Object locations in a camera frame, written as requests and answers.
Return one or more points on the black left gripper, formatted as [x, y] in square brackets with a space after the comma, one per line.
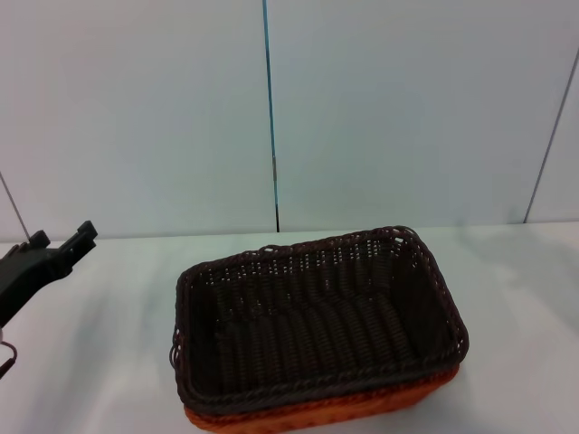
[27, 280]

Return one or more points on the orange woven plastic basket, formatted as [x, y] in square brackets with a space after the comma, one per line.
[344, 409]

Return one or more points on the dark brown woven basket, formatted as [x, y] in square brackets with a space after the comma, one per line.
[316, 325]

